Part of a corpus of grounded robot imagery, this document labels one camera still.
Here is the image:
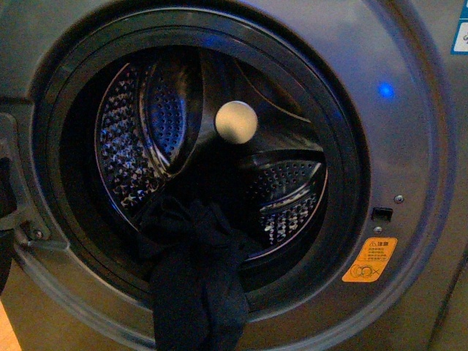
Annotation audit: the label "dark navy mesh garment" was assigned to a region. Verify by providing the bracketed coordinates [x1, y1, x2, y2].
[138, 196, 256, 350]

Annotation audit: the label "grey front-load washing machine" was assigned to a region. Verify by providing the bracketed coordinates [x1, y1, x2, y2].
[1, 1, 467, 350]

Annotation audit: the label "washing machine glass door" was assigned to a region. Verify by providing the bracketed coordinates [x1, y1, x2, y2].
[1, 157, 17, 292]

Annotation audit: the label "steel perforated washer drum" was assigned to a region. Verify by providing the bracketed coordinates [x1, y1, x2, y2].
[94, 46, 328, 262]

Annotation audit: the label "black door latch slot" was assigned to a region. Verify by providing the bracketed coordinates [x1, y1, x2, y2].
[371, 207, 393, 222]

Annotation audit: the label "orange warning sticker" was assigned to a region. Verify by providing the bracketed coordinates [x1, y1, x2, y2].
[341, 237, 398, 283]

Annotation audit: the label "black rubber door gasket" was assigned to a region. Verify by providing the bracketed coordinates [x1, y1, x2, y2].
[34, 3, 367, 313]

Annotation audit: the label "blue energy label sticker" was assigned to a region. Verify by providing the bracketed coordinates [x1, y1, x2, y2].
[451, 0, 468, 55]

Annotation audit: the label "grey door hinge bracket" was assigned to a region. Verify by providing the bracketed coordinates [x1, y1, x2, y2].
[1, 113, 69, 251]

